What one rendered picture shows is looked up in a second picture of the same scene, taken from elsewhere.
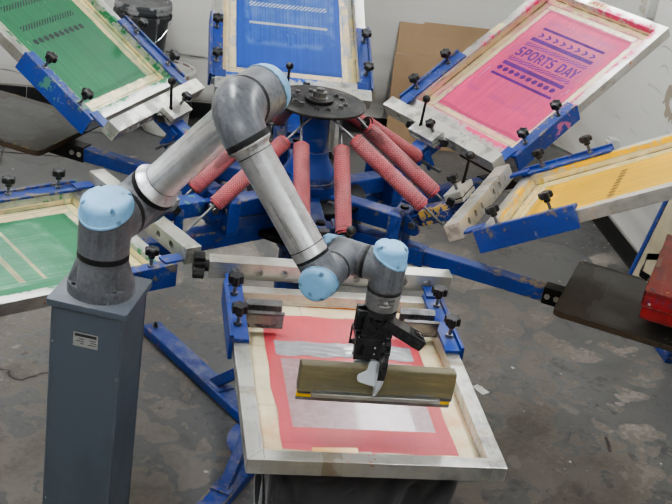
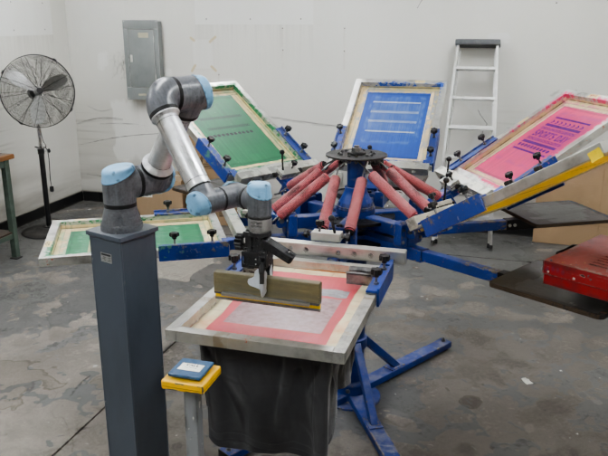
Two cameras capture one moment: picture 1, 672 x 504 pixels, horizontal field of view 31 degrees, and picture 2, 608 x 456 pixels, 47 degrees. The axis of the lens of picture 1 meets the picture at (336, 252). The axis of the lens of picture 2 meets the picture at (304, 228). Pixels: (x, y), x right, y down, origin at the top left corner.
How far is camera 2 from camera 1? 1.47 m
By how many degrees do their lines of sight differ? 28
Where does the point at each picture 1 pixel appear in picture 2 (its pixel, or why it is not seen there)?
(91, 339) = (108, 256)
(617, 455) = not seen: outside the picture
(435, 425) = (324, 330)
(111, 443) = (126, 328)
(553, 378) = (592, 380)
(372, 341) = (251, 253)
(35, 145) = not seen: hidden behind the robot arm
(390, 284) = (255, 209)
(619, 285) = not seen: hidden behind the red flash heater
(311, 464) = (205, 337)
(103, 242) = (109, 193)
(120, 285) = (124, 222)
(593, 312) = (520, 285)
